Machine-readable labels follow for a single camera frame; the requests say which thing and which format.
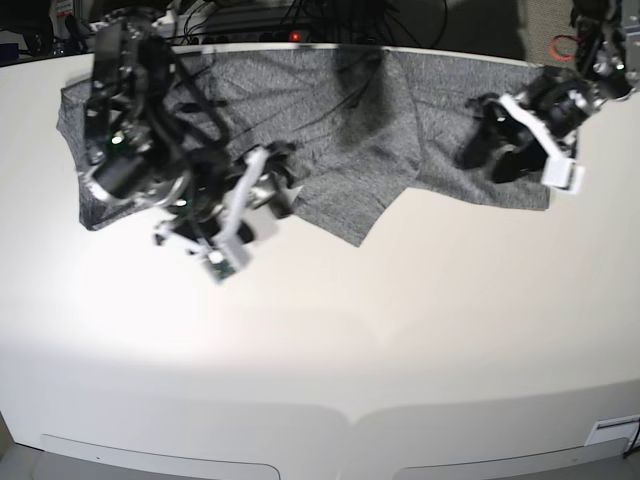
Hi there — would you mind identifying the grey long-sleeve T-shirt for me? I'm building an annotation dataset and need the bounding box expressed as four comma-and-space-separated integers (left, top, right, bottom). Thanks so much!
57, 47, 550, 245

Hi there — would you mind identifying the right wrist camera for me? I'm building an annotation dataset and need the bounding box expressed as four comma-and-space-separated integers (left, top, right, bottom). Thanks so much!
202, 243, 250, 284

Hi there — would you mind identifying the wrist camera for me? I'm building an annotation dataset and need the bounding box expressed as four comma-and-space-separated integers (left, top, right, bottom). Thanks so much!
202, 243, 250, 284
541, 157, 585, 195

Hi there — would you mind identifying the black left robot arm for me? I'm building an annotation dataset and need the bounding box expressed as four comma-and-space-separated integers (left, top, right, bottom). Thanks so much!
455, 1, 639, 193

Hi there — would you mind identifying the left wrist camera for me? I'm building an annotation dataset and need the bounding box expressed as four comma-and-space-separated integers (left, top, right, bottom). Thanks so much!
541, 157, 585, 195

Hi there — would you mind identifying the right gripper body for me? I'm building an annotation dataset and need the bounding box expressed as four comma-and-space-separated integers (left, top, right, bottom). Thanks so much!
153, 145, 278, 260

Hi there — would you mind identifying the black power strip red light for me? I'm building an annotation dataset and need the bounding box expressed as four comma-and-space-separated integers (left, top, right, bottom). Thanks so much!
188, 29, 310, 45

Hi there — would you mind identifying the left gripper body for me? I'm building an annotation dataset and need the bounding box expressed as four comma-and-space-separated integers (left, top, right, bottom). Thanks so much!
499, 89, 585, 164

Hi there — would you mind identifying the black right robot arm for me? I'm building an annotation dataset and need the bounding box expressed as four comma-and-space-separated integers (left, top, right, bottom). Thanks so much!
84, 6, 296, 268

